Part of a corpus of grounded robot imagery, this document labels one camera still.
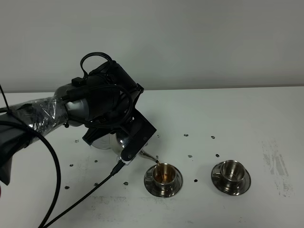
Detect stainless steel teapot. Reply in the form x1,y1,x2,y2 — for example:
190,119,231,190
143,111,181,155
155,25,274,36
91,132,160,165

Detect left stainless steel teacup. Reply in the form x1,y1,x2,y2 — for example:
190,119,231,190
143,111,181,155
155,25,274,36
144,163,177,187

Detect right stainless steel teacup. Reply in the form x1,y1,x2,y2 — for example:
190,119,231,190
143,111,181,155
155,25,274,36
211,160,246,184

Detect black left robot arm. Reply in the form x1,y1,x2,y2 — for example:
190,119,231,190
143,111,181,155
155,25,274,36
0,60,156,162

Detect right stainless steel saucer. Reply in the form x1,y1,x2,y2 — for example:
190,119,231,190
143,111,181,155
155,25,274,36
211,164,251,196

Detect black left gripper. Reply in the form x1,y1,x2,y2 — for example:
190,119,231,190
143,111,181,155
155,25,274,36
82,83,157,162

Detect stainless steel saucer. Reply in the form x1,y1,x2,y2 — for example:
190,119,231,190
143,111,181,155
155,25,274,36
211,164,251,196
144,168,183,198

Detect stainless steel teacup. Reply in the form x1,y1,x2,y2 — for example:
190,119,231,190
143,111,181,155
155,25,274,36
211,160,246,184
144,163,177,187

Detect left stainless steel saucer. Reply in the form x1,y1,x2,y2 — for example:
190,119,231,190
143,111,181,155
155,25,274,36
144,168,183,198

